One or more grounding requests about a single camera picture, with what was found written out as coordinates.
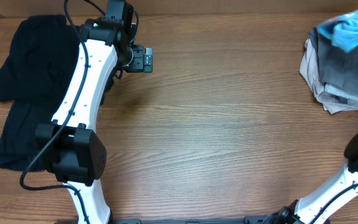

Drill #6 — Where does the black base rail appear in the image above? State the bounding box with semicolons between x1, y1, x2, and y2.
54;214;331;224

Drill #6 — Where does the black t-shirt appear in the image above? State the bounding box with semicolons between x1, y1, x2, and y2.
0;15;80;171

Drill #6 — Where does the light blue printed t-shirt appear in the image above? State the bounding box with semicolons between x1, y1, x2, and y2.
316;10;358;53

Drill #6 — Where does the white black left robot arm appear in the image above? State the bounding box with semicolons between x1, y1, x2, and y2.
35;19;153;223

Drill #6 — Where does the grey folded garment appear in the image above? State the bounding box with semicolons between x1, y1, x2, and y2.
309;28;358;96

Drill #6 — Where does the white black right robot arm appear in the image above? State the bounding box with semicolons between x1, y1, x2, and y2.
263;134;358;224

